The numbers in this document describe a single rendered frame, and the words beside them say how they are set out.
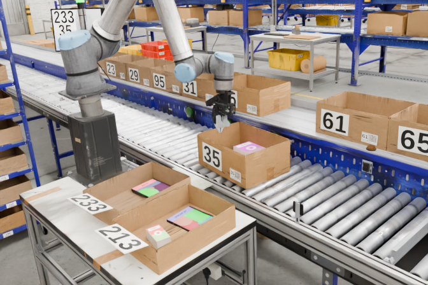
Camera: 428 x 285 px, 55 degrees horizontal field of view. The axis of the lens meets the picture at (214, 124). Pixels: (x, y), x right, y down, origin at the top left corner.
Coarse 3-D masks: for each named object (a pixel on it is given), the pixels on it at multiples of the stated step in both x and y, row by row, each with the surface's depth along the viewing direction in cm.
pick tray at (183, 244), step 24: (168, 192) 170; (192, 192) 176; (120, 216) 155; (144, 216) 163; (168, 216) 170; (216, 216) 151; (144, 240) 154; (192, 240) 145; (144, 264) 142; (168, 264) 139
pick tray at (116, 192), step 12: (144, 168) 199; (156, 168) 200; (168, 168) 193; (108, 180) 185; (120, 180) 190; (132, 180) 195; (144, 180) 200; (168, 180) 196; (180, 180) 189; (84, 192) 175; (96, 192) 181; (108, 192) 186; (120, 192) 191; (108, 204) 182; (120, 204) 181; (132, 204) 180; (96, 216) 173; (108, 216) 165
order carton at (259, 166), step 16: (224, 128) 225; (240, 128) 230; (256, 128) 219; (208, 144) 207; (224, 144) 228; (272, 144) 212; (288, 144) 200; (224, 160) 199; (240, 160) 188; (256, 160) 189; (272, 160) 196; (288, 160) 203; (224, 176) 202; (256, 176) 192; (272, 176) 199
